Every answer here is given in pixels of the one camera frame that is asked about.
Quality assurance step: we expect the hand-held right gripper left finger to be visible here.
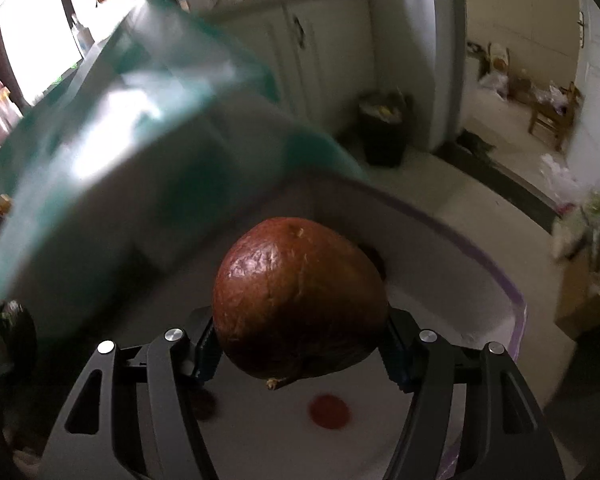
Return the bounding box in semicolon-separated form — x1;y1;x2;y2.
40;310;218;480

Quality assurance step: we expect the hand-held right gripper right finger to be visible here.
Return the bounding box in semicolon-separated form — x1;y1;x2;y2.
380;310;566;480

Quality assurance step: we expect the large red tomato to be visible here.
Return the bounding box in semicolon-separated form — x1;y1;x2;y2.
308;394;352;430

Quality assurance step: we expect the white tub with purple rim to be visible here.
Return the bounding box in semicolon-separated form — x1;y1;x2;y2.
30;167;528;480

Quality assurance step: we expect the round dark red fruit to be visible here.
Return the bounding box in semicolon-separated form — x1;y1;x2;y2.
212;217;390;390

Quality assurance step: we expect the cardboard box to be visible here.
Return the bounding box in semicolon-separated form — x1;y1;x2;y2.
552;245;600;341

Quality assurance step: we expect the black trash bin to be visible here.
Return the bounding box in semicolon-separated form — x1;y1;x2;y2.
357;90;413;168

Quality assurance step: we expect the white plastic bag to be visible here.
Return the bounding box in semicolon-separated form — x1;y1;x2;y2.
539;152;588;208

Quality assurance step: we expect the wooden chair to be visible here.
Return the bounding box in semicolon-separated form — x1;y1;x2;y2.
529;82;583;151

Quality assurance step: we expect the white kitchen cabinet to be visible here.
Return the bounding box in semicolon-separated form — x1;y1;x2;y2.
205;0;381;133

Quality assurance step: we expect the white door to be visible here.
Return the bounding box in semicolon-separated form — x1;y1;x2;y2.
562;0;600;196

